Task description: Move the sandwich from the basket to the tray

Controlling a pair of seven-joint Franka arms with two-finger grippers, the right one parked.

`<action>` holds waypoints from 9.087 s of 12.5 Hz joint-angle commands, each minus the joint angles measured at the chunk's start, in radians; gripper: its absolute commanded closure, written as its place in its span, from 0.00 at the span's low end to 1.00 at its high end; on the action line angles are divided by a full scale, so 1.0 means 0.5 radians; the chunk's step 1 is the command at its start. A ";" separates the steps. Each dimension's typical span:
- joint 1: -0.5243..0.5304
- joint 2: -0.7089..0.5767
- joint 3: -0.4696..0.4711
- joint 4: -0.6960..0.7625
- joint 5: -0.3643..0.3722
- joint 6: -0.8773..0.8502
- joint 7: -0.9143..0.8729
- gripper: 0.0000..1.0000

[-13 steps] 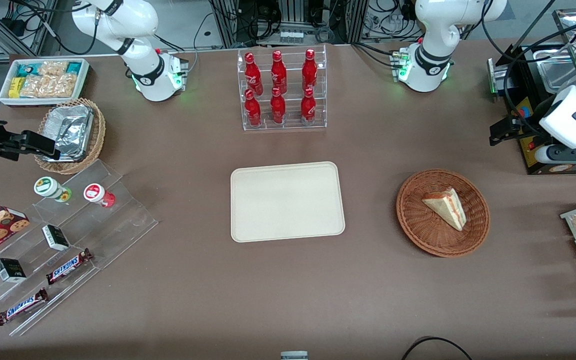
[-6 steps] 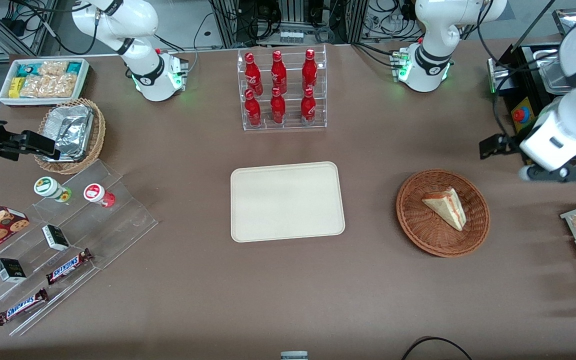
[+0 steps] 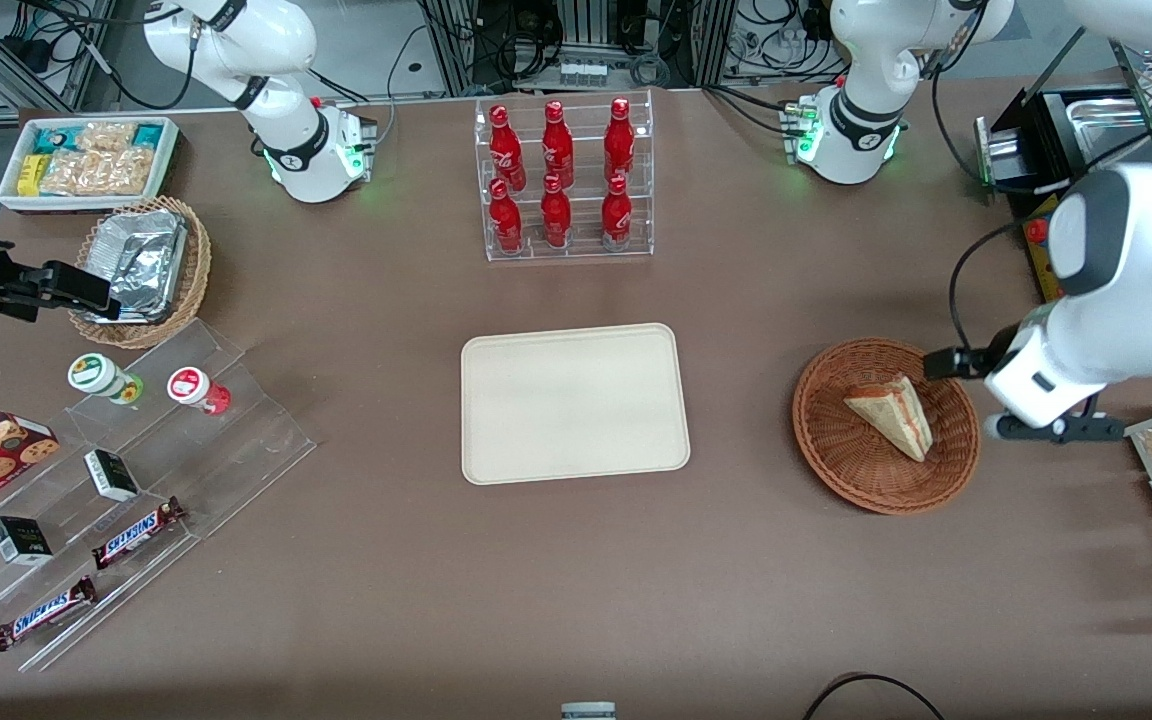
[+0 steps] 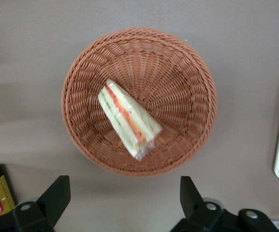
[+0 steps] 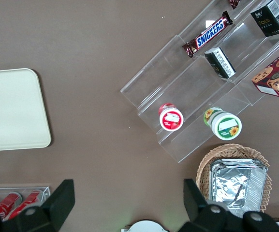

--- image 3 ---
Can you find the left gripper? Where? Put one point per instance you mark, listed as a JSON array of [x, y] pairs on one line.
[[979, 361]]

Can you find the triangular sandwich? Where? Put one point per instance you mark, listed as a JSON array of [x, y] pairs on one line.
[[896, 415]]

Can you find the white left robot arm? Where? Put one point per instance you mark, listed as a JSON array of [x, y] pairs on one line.
[[1136, 300]]

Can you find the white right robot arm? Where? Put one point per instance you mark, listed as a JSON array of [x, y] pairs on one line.
[[286, 40]]

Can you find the round brown wicker basket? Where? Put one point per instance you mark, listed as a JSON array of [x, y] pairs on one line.
[[836, 440]]

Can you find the light tan wicker basket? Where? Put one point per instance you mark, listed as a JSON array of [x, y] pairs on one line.
[[198, 270]]

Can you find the beige plastic tray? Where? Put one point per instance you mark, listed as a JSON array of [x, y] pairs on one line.
[[576, 405]]

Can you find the green lidded white cup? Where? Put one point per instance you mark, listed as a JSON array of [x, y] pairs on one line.
[[91, 372]]

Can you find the silver foil container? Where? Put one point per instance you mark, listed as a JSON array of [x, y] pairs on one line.
[[141, 260]]

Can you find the white rectangular snack bin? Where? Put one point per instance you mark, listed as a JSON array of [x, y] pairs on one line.
[[11, 195]]

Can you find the yellow snack packet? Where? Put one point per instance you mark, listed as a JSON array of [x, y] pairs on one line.
[[30, 175]]

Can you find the large clear peanut snack bag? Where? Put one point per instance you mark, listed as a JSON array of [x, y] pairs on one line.
[[96, 175]]

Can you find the teal snack packet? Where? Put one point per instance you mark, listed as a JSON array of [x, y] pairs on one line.
[[54, 140], [149, 134]]

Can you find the small clear peanut snack bag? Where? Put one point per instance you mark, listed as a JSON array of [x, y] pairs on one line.
[[106, 136]]

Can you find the red lidded white cup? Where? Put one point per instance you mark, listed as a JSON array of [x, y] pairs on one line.
[[189, 385]]

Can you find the small black carton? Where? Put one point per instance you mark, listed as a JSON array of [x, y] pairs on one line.
[[21, 540], [111, 475]]

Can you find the black food warmer machine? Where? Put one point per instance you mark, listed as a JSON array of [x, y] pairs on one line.
[[1041, 140]]

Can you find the clear acrylic stepped display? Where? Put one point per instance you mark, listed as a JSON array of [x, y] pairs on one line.
[[236, 440]]

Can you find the brown snickers bar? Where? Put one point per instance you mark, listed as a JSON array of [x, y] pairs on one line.
[[136, 533], [44, 613]]

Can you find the steel warmer pan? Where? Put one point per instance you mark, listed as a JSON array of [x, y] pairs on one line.
[[1106, 120]]

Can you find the red cola bottle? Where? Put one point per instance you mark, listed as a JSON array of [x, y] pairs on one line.
[[556, 218], [506, 222], [616, 218], [506, 150], [557, 148], [619, 145]]

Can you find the clear acrylic bottle rack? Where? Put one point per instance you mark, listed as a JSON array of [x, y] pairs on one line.
[[586, 245]]

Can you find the white power strip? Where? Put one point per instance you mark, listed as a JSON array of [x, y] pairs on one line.
[[583, 74]]

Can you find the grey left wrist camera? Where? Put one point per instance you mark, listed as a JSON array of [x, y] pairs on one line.
[[1066, 428]]

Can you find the aluminium frame rack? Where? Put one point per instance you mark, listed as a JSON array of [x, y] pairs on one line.
[[586, 25]]

